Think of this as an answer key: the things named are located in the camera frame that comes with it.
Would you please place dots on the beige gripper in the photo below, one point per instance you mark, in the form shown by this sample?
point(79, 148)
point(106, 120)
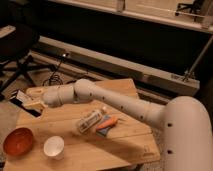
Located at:
point(35, 104)

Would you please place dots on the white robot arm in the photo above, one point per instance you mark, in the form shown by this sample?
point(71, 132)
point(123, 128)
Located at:
point(184, 120)

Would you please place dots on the white ceramic cup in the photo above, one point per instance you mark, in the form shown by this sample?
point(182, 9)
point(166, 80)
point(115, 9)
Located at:
point(54, 147)

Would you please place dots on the orange bowl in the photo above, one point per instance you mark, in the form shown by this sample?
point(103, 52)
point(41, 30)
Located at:
point(18, 142)

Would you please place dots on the wooden table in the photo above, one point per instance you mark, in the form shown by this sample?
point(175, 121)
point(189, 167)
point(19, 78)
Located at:
point(129, 143)

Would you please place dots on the black office chair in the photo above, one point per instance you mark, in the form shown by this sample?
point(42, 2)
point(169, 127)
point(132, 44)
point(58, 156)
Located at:
point(15, 43)

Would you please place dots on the orange toy carrot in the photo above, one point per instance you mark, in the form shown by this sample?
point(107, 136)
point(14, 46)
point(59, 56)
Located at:
point(110, 122)

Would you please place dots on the metal pole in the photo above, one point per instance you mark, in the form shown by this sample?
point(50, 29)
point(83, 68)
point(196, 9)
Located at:
point(188, 74)

